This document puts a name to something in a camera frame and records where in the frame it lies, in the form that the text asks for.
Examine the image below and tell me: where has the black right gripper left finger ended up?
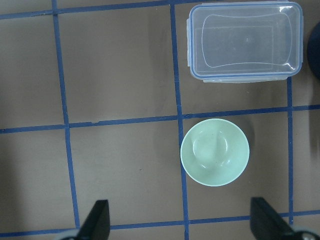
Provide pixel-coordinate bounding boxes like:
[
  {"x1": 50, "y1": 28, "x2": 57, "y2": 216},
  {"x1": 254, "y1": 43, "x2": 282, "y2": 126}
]
[{"x1": 78, "y1": 199, "x2": 111, "y2": 240}]

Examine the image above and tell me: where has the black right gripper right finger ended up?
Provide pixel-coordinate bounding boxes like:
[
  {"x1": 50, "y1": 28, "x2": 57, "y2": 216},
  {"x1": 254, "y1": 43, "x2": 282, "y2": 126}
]
[{"x1": 250, "y1": 197, "x2": 294, "y2": 240}]

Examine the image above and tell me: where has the green bowl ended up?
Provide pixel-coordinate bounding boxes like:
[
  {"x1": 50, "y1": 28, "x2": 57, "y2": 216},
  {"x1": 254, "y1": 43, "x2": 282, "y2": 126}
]
[{"x1": 180, "y1": 118, "x2": 250, "y2": 187}]

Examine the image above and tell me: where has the clear plastic lidded container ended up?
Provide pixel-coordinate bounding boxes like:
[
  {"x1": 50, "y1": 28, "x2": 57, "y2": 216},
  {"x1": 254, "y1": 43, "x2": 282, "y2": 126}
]
[{"x1": 186, "y1": 0, "x2": 304, "y2": 83}]

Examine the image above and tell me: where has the dark blue saucepan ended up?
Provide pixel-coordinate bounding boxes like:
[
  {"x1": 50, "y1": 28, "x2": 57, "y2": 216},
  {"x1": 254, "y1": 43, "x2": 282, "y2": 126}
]
[{"x1": 307, "y1": 22, "x2": 320, "y2": 80}]

